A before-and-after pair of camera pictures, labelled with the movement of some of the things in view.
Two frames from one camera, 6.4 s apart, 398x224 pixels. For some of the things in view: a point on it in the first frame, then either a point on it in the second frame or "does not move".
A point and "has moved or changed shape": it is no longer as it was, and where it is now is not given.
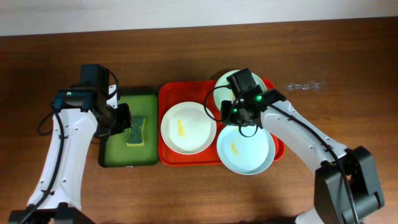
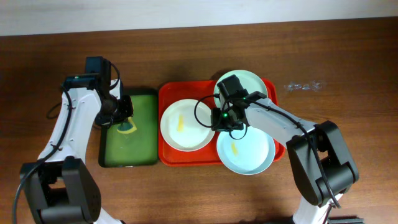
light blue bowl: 244,155 does not move
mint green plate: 224,94 does not move
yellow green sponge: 135,134 has moved or changed shape
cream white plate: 188,127 does not move
